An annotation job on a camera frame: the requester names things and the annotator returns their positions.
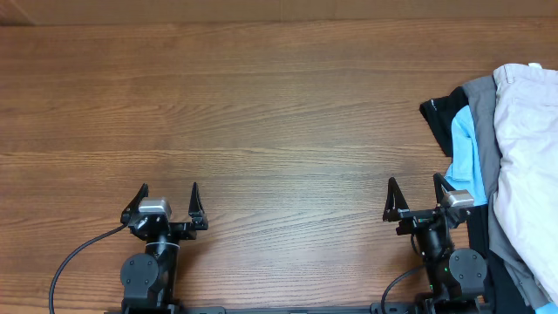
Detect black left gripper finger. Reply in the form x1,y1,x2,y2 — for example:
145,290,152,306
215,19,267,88
188,182,206,224
120,183,149,225

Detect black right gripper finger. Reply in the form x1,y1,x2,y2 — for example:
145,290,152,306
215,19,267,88
383,177,410,222
432,173,455,205

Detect beige khaki shorts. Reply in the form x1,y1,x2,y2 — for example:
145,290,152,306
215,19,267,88
493,64,557,301

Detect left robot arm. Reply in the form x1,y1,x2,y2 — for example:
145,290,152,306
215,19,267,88
120,184,208,313

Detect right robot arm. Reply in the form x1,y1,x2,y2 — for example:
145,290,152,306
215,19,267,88
380,173,488,313

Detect light blue garment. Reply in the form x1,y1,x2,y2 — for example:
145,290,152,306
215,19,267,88
445,106,487,206

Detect black garment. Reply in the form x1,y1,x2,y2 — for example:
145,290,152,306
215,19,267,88
419,86,533,314

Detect grey trousers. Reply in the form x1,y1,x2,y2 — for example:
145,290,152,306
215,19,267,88
462,76,549,310

